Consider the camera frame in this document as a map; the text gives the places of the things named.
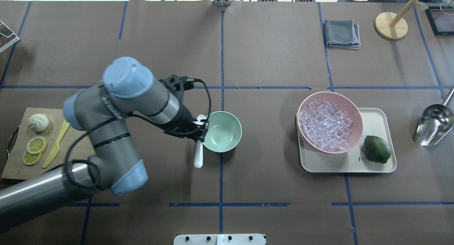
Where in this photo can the clear ice cubes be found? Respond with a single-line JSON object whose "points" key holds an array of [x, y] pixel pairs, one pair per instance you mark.
{"points": [[325, 125]]}

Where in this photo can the pink bowl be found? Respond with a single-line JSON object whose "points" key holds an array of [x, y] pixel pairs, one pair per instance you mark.
{"points": [[343, 104]]}

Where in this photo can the mint green bowl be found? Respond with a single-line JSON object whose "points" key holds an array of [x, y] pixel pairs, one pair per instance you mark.
{"points": [[224, 132]]}

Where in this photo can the beige plastic tray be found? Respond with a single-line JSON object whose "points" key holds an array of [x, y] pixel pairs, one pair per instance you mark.
{"points": [[353, 161]]}

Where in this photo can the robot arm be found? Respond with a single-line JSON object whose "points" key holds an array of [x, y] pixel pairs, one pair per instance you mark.
{"points": [[105, 156]]}

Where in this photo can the upper lemon slice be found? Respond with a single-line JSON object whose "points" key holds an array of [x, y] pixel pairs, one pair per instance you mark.
{"points": [[36, 145]]}

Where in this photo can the wooden stand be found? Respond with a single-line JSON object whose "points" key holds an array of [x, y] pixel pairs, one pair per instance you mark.
{"points": [[392, 25]]}

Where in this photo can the white steamed bun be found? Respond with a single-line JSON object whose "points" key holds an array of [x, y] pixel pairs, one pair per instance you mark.
{"points": [[38, 122]]}

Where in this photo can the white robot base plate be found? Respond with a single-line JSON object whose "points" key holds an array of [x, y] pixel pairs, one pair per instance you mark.
{"points": [[221, 239]]}

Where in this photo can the black framed tray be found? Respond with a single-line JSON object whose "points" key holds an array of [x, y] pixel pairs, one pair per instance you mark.
{"points": [[441, 19]]}

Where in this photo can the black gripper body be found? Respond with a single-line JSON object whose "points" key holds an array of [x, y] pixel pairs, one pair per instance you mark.
{"points": [[184, 120]]}

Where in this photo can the lower lemon slice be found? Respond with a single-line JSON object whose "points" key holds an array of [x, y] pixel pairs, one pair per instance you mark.
{"points": [[30, 159]]}

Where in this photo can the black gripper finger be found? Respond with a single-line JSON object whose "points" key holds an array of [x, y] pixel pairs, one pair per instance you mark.
{"points": [[201, 123], [199, 135]]}

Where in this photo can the green lime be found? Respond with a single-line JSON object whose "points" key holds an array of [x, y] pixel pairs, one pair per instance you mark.
{"points": [[376, 149]]}

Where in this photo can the yellow plastic knife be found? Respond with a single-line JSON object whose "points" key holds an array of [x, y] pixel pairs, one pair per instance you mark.
{"points": [[56, 146]]}

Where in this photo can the white wire cup rack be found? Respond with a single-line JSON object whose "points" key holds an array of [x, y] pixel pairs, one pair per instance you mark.
{"points": [[7, 37]]}

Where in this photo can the folded grey cloth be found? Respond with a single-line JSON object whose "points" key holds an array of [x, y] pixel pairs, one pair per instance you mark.
{"points": [[342, 34]]}

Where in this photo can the metal ice scoop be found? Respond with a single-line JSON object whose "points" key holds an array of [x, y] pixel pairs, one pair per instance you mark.
{"points": [[436, 121]]}

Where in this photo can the bamboo cutting board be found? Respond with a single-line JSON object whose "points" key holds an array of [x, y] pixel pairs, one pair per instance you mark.
{"points": [[15, 168]]}

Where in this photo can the lemon slice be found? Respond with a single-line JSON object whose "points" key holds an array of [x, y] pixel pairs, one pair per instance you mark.
{"points": [[36, 145], [30, 159]]}

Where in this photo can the white plastic spoon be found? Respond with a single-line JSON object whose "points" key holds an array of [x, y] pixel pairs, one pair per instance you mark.
{"points": [[198, 158]]}

